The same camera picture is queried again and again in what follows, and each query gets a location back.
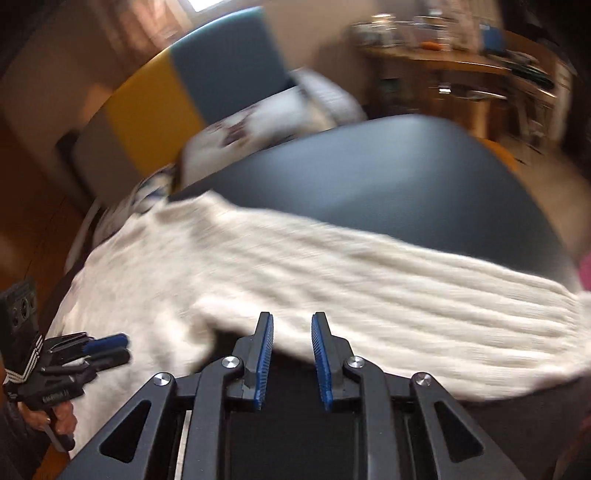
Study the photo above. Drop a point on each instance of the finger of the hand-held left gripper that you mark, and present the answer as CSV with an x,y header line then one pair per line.
x,y
108,343
111,359

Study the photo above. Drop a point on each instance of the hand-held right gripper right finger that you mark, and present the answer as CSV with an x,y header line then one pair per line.
x,y
321,360

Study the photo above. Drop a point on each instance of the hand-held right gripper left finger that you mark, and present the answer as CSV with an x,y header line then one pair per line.
x,y
263,360

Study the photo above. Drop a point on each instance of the cream knit sweater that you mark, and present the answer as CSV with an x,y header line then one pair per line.
x,y
300,286

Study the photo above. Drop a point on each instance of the person's left hand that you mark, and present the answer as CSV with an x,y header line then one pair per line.
x,y
68,417

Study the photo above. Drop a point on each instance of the geometric print pillow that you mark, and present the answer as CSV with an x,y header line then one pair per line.
x,y
147,198

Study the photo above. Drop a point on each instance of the deer print pillow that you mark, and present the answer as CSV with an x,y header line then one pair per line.
x,y
258,124

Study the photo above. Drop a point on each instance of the grey yellow blue sofa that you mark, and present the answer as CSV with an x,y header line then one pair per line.
x,y
152,106

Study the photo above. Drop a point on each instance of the patterned beige curtain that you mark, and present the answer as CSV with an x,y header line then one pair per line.
x,y
143,27

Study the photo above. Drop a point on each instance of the wooden desk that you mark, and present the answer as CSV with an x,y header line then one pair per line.
x,y
438,62

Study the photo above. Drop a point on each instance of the small orange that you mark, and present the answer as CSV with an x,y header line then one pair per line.
x,y
431,45

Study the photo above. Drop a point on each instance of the blue chair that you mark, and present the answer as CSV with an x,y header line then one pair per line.
x,y
493,39

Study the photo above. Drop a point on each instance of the wooden chair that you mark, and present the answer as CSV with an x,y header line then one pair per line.
x,y
540,60

